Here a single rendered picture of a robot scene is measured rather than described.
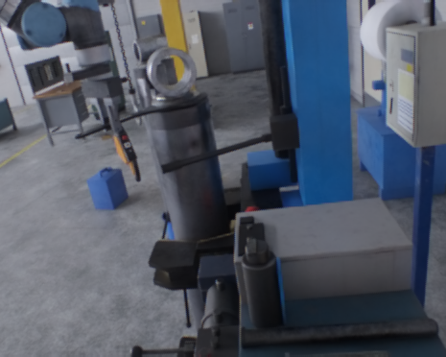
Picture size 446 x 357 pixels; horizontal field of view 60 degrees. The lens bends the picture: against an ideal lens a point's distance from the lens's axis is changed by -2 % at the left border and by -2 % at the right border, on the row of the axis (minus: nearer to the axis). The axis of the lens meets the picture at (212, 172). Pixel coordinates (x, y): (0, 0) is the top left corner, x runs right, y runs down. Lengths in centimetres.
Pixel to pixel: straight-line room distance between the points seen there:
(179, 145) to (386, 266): 69
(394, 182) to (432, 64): 221
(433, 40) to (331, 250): 83
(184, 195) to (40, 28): 69
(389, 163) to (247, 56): 835
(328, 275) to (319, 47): 63
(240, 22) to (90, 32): 1034
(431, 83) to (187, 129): 83
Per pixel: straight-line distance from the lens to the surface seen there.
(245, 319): 98
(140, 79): 263
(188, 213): 136
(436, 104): 154
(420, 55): 148
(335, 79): 123
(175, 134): 126
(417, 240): 189
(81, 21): 110
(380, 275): 101
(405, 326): 92
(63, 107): 732
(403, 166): 358
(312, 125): 125
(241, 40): 1139
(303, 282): 98
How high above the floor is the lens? 173
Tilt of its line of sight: 22 degrees down
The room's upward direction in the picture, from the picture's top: 10 degrees counter-clockwise
